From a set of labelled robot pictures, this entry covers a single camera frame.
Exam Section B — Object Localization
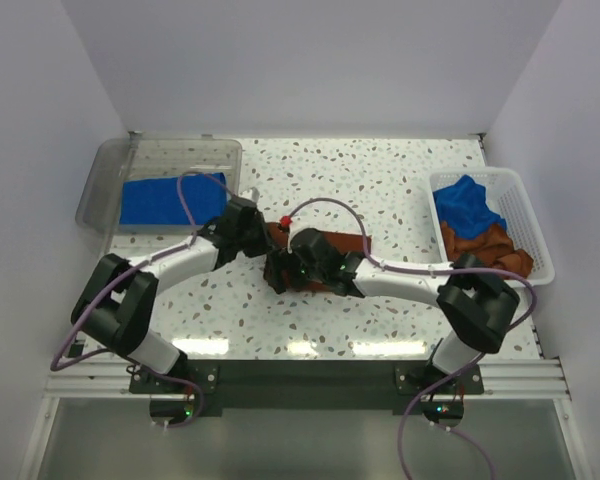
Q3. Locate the brown towel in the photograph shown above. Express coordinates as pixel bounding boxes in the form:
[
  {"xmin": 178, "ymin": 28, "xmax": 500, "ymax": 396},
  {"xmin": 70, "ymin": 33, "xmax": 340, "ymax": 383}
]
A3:
[
  {"xmin": 262, "ymin": 221, "xmax": 375, "ymax": 298},
  {"xmin": 440, "ymin": 222, "xmax": 534, "ymax": 278}
]

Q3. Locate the blue towel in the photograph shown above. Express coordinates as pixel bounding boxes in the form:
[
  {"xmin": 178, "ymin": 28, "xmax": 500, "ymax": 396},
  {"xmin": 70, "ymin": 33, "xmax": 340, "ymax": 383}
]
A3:
[
  {"xmin": 119, "ymin": 172, "xmax": 229, "ymax": 227},
  {"xmin": 433, "ymin": 175, "xmax": 507, "ymax": 240}
]

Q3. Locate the white plastic laundry basket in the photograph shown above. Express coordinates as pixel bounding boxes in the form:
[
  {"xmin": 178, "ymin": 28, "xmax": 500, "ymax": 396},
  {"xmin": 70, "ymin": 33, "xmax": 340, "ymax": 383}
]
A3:
[{"xmin": 424, "ymin": 166, "xmax": 555, "ymax": 287}]

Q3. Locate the aluminium rail frame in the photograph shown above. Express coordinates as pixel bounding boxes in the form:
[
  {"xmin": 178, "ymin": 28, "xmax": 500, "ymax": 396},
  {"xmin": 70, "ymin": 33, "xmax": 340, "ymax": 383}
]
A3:
[{"xmin": 17, "ymin": 319, "xmax": 589, "ymax": 480}]

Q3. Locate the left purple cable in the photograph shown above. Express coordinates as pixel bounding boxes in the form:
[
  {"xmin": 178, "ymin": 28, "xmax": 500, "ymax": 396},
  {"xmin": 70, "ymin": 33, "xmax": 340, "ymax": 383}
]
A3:
[{"xmin": 49, "ymin": 170, "xmax": 241, "ymax": 431}]

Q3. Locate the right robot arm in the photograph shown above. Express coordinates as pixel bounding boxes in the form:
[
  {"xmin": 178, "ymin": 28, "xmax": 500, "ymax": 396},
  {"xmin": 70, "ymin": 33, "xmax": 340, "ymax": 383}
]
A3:
[{"xmin": 264, "ymin": 222, "xmax": 520, "ymax": 393}]

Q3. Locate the purple cable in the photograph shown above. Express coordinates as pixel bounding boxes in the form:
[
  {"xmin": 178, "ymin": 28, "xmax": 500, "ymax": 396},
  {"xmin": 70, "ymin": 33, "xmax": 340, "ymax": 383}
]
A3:
[
  {"xmin": 49, "ymin": 170, "xmax": 241, "ymax": 431},
  {"xmin": 284, "ymin": 197, "xmax": 539, "ymax": 480}
]

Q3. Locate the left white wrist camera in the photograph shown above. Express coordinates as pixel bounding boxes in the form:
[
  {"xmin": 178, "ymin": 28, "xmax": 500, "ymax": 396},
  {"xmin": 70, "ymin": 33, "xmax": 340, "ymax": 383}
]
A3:
[{"xmin": 240, "ymin": 187, "xmax": 260, "ymax": 204}]

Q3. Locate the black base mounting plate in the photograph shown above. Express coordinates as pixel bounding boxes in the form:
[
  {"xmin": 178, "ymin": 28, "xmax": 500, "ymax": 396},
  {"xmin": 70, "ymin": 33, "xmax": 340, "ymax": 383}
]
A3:
[{"xmin": 127, "ymin": 359, "xmax": 485, "ymax": 420}]

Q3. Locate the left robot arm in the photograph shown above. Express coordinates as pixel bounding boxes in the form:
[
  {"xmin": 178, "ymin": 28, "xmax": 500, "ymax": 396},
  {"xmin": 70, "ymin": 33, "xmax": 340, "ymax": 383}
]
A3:
[{"xmin": 71, "ymin": 197, "xmax": 273, "ymax": 393}]

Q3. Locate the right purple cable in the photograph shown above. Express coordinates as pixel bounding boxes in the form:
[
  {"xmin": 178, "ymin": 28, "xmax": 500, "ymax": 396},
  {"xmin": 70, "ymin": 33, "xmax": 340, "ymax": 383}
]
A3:
[{"xmin": 284, "ymin": 197, "xmax": 539, "ymax": 480}]

